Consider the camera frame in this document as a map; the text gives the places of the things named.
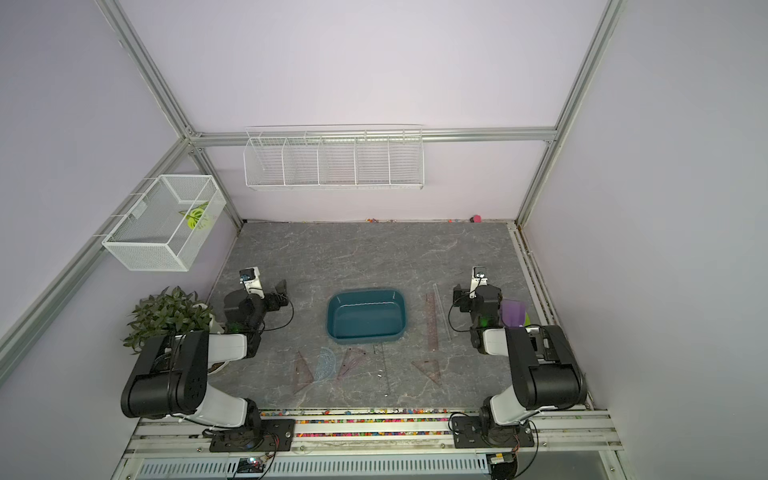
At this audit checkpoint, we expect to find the clear straight ruler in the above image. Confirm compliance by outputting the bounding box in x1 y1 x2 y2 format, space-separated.
378 343 391 399
432 283 452 341

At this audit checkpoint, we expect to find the teal plastic storage box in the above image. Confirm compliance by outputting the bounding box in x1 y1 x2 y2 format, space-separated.
326 289 407 345

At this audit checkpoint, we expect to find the clear straight ruler bottom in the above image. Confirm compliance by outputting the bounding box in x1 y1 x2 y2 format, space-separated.
378 343 391 399

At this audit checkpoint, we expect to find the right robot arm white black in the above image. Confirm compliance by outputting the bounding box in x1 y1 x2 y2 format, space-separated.
451 283 587 431

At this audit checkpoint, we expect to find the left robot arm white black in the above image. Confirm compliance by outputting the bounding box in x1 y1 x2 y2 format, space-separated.
120 278 291 431

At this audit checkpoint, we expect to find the blue protractor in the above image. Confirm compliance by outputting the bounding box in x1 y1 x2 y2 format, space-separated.
314 347 337 383

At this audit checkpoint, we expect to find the pink triangle ruler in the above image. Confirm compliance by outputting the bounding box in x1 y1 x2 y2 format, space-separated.
336 347 368 381

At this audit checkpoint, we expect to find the potted green plant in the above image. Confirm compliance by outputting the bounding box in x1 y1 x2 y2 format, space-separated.
122 286 225 367

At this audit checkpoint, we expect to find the green leaf toy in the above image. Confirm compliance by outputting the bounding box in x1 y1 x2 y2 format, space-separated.
179 202 209 231

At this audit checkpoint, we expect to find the white mesh basket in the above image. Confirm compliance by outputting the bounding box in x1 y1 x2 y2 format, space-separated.
102 174 226 272

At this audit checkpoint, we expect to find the circuit board left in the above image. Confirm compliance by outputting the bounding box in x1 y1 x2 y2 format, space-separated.
232 457 266 479

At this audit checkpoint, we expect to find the circuit board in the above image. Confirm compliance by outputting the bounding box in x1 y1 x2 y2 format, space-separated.
486 452 518 480
232 457 266 479

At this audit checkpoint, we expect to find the white vent grille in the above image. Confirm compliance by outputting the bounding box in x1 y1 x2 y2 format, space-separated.
136 455 488 479

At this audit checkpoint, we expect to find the circuit board right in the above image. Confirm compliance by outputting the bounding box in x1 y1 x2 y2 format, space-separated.
486 452 518 480

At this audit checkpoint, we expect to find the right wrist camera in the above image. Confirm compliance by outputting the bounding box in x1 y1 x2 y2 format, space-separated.
470 266 488 292

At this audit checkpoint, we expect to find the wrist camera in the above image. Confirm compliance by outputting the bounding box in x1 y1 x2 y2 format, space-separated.
470 266 488 292
239 267 264 298

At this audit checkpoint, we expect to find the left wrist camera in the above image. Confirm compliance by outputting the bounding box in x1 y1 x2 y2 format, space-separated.
239 267 264 298

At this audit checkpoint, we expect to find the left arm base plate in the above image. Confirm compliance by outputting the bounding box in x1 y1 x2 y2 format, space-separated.
209 418 296 453

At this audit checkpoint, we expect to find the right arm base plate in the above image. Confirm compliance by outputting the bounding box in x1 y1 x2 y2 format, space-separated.
447 412 536 449

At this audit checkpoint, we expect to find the white wire wall shelf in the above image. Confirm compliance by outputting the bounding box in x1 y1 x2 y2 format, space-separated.
243 124 425 190

